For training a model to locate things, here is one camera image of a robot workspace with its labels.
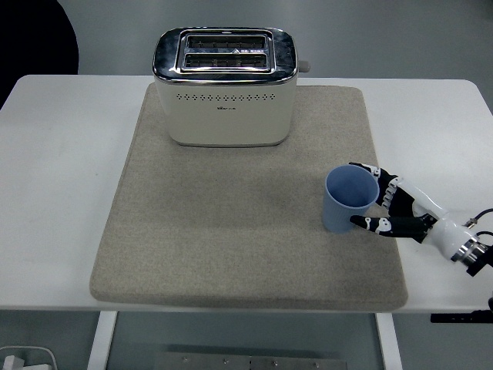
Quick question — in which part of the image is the beige felt mat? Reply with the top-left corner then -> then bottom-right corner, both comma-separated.
89,84 -> 409,311

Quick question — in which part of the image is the white table leg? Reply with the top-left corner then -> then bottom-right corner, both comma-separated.
375,312 -> 404,370
86,311 -> 119,370

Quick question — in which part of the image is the grey metal plate with screws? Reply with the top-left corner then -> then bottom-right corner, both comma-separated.
153,350 -> 350,370

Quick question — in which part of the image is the white chrome toaster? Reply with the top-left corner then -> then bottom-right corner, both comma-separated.
152,25 -> 311,148

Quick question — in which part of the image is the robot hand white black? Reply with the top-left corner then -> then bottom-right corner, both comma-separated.
348,161 -> 478,264

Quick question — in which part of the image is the black table control panel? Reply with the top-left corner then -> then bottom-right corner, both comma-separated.
430,312 -> 493,325

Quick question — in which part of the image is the person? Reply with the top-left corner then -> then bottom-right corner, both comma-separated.
0,0 -> 80,113

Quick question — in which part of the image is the blue plastic cup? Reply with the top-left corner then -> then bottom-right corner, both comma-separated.
321,164 -> 381,235

